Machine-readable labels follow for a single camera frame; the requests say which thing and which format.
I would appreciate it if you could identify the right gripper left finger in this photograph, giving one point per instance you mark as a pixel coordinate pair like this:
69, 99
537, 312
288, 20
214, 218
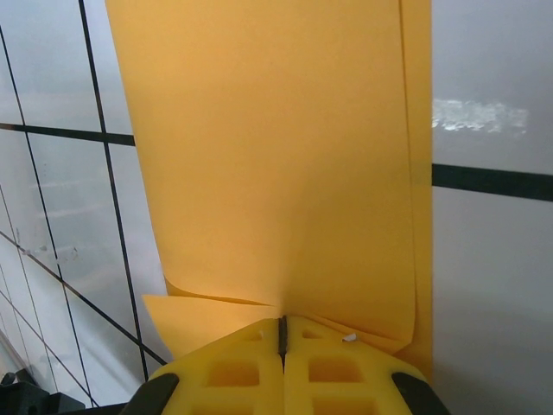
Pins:
229, 376

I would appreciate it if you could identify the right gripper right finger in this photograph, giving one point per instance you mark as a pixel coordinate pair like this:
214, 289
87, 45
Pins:
345, 376

